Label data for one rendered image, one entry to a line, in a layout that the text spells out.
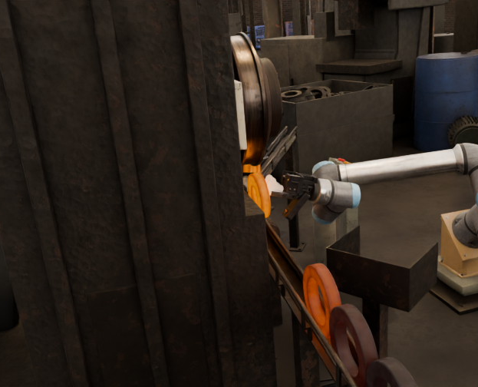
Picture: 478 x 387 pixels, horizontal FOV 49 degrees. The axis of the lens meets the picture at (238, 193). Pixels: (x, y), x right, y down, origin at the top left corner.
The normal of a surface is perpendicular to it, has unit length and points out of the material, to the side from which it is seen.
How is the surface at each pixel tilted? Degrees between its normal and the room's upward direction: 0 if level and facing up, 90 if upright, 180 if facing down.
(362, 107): 90
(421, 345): 0
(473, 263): 90
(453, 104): 90
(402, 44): 90
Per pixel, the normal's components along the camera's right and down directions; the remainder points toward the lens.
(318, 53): -0.82, 0.25
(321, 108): 0.49, 0.24
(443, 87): -0.44, 0.33
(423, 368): -0.08, -0.94
